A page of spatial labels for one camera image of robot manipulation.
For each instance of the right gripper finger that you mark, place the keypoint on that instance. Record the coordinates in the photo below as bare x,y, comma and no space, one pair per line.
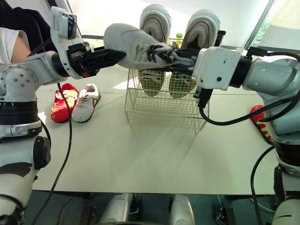
182,67
187,52

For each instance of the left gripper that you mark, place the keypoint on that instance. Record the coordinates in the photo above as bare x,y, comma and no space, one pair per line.
78,59

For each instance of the white sneaker with dark laces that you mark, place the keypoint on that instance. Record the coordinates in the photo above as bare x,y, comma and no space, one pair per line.
126,42

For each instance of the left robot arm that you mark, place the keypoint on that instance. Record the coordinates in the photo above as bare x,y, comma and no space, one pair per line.
18,77

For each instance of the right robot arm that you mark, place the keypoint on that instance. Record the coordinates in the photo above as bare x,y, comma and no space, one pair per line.
276,70

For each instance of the green toy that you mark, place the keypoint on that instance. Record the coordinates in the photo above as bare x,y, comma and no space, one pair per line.
179,35

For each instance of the large beige sneaker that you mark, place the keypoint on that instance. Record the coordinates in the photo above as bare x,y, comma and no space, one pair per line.
201,28
154,23

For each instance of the white sneaker with tan stripes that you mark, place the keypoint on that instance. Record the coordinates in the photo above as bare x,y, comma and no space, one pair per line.
84,107

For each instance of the small red shoe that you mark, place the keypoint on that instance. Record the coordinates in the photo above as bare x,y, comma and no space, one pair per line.
61,105
259,119

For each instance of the person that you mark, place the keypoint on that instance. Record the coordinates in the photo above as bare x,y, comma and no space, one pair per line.
14,35

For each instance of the robot body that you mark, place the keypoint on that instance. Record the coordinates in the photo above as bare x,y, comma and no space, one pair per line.
117,208

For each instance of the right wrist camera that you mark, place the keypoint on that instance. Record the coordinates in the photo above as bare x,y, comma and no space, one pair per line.
218,65

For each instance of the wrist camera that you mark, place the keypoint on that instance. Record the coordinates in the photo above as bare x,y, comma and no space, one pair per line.
218,65
59,30

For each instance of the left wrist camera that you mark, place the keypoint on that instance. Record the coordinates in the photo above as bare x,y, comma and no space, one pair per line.
59,30

